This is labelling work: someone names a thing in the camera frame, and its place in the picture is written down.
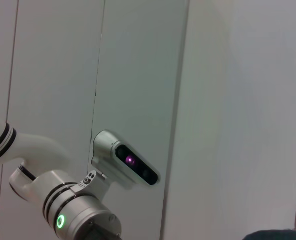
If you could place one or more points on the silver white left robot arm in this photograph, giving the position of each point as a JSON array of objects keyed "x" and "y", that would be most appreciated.
[{"x": 63, "y": 205}]

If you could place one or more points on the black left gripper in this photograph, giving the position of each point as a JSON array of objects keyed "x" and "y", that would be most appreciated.
[{"x": 100, "y": 232}]

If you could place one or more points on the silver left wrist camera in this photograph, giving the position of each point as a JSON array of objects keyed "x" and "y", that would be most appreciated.
[{"x": 117, "y": 160}]

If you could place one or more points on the dark teal insulated lunch bag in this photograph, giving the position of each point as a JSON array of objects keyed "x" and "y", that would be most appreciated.
[{"x": 275, "y": 235}]

